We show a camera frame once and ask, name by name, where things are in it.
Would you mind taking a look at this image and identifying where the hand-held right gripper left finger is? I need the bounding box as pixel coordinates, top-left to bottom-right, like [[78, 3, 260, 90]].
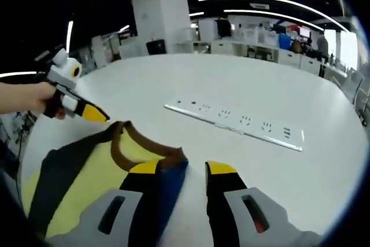
[[47, 160, 162, 247]]

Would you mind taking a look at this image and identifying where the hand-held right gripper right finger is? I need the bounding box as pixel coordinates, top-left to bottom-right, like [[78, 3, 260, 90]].
[[205, 160, 321, 247]]

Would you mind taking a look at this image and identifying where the yellow black blue garment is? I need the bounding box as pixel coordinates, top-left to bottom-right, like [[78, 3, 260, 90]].
[[21, 119, 190, 241]]

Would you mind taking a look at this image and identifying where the person's left hand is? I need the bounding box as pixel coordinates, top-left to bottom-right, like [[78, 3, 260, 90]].
[[30, 81, 66, 120]]

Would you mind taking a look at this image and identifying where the short ceiling light strip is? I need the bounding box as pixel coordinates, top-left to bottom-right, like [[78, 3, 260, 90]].
[[65, 20, 75, 53], [0, 71, 38, 79]]

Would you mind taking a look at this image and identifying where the white locker cabinet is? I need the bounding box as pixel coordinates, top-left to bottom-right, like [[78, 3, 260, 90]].
[[92, 34, 136, 67]]

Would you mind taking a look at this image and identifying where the white socket panel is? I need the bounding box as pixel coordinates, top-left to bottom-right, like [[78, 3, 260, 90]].
[[164, 98, 304, 153]]

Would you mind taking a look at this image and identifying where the black bin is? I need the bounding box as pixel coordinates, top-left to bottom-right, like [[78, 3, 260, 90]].
[[146, 39, 167, 56]]

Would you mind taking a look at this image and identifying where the white square pillar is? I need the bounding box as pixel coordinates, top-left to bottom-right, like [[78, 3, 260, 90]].
[[131, 0, 193, 56]]

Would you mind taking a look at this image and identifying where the white tall box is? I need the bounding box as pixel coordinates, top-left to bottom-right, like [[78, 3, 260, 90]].
[[199, 20, 217, 42]]

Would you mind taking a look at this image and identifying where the white cabinet row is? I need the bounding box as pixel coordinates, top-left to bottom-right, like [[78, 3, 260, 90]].
[[210, 40, 327, 77]]

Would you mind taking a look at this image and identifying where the blue barrel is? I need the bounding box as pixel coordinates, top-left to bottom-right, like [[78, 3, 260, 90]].
[[279, 33, 293, 50]]

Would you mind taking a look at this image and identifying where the group of white office chairs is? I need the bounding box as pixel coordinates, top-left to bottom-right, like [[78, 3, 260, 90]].
[[329, 64, 370, 128]]

